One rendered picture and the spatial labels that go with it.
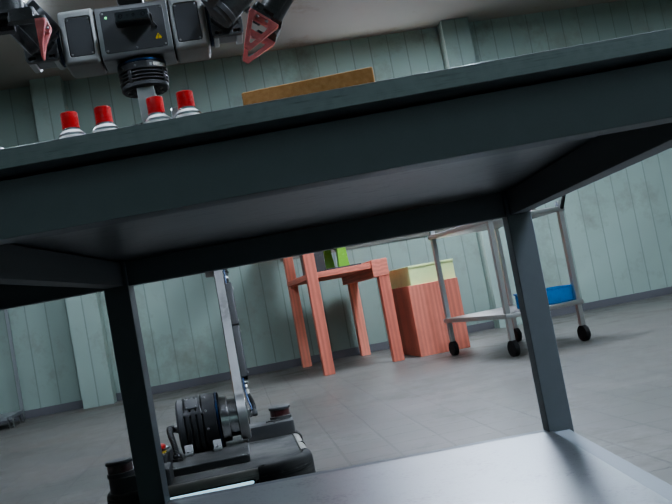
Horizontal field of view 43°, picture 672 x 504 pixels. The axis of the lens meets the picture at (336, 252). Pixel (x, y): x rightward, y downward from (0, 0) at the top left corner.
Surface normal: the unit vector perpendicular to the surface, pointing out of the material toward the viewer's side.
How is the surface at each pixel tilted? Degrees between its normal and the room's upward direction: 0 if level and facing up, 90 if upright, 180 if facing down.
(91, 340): 90
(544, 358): 90
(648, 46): 90
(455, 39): 90
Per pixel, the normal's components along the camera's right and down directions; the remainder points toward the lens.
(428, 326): 0.17, -0.08
